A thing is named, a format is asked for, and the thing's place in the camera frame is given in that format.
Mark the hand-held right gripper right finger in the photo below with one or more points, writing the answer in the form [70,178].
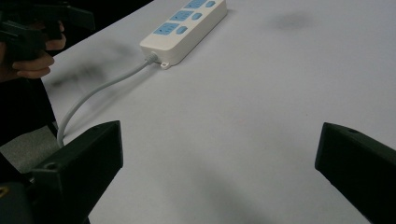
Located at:
[361,165]

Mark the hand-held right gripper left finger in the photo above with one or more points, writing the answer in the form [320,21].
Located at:
[79,169]

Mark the white power strip blue sockets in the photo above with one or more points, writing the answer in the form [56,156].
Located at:
[183,29]

